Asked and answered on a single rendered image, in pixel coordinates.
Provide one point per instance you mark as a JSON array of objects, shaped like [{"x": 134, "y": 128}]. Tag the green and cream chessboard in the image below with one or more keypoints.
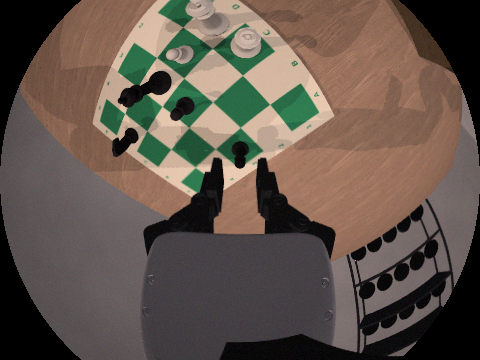
[{"x": 269, "y": 101}]

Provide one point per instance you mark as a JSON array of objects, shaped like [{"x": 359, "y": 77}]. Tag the black pawn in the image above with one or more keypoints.
[
  {"x": 185, "y": 107},
  {"x": 240, "y": 149}
]

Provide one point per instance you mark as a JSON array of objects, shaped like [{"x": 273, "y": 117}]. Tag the black knight chess piece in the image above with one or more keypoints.
[{"x": 120, "y": 146}]

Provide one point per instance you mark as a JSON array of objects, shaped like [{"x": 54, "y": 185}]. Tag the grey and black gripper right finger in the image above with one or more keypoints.
[{"x": 280, "y": 217}]

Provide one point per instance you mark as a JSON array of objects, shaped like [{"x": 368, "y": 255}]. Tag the white pawn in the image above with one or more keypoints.
[{"x": 182, "y": 54}]

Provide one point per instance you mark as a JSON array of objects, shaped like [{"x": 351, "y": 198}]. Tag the white chess piece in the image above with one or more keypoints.
[
  {"x": 212, "y": 24},
  {"x": 248, "y": 38}
]

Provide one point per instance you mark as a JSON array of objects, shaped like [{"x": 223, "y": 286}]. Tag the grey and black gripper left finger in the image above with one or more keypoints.
[{"x": 199, "y": 215}]

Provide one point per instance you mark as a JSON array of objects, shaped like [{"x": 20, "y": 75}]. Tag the black chess king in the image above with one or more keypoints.
[{"x": 158, "y": 84}]

